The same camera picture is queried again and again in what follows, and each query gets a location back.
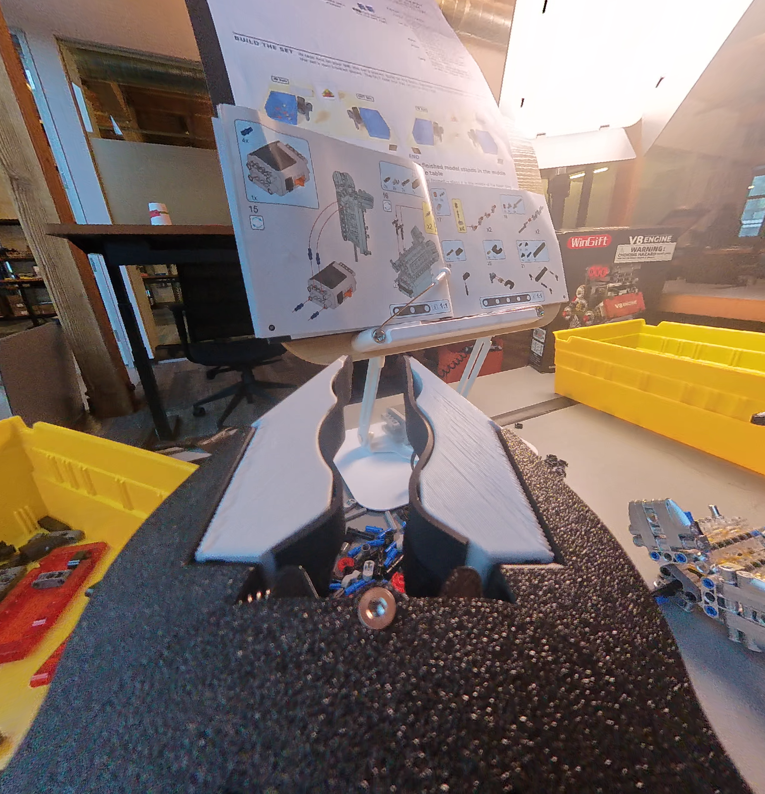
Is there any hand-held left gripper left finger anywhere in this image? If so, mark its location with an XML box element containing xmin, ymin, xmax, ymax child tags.
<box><xmin>194</xmin><ymin>358</ymin><xmax>356</xmax><ymax>599</ymax></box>

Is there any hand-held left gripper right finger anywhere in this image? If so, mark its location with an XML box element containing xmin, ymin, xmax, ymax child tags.
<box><xmin>403</xmin><ymin>355</ymin><xmax>567</xmax><ymax>599</ymax></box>

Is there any pile of mixed building pieces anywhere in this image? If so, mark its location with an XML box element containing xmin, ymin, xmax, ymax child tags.
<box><xmin>333</xmin><ymin>503</ymin><xmax>411</xmax><ymax>596</ymax></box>

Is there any grey transparent engine model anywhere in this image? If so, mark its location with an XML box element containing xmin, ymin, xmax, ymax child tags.
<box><xmin>629</xmin><ymin>499</ymin><xmax>765</xmax><ymax>656</ymax></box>

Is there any grey desk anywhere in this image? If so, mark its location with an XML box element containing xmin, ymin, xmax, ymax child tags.
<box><xmin>284</xmin><ymin>360</ymin><xmax>765</xmax><ymax>794</ymax></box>

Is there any yellow plastic bin with parts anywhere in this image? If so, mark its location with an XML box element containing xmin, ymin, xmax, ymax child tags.
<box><xmin>0</xmin><ymin>416</ymin><xmax>197</xmax><ymax>770</ymax></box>

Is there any black office chair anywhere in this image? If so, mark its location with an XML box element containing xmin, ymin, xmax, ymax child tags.
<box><xmin>172</xmin><ymin>261</ymin><xmax>290</xmax><ymax>429</ymax></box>

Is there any red black product box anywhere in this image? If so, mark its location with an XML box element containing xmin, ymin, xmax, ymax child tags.
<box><xmin>532</xmin><ymin>226</ymin><xmax>681</xmax><ymax>373</ymax></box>

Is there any red transparent panel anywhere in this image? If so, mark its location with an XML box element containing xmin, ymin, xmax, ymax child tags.
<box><xmin>0</xmin><ymin>543</ymin><xmax>108</xmax><ymax>667</ymax></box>

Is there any black side table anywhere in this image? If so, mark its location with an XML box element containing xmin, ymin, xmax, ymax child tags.
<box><xmin>48</xmin><ymin>224</ymin><xmax>247</xmax><ymax>441</ymax></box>

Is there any instruction booklet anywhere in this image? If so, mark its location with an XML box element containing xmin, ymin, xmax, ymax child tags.
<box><xmin>184</xmin><ymin>0</ymin><xmax>569</xmax><ymax>342</ymax></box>

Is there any red building piece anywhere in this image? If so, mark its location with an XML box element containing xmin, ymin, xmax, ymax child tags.
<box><xmin>29</xmin><ymin>639</ymin><xmax>73</xmax><ymax>689</ymax></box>

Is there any wooden pillar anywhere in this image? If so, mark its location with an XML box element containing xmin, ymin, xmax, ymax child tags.
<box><xmin>0</xmin><ymin>0</ymin><xmax>135</xmax><ymax>423</ymax></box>

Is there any black beam frame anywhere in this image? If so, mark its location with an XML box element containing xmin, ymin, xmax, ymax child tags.
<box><xmin>0</xmin><ymin>515</ymin><xmax>83</xmax><ymax>572</ymax></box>

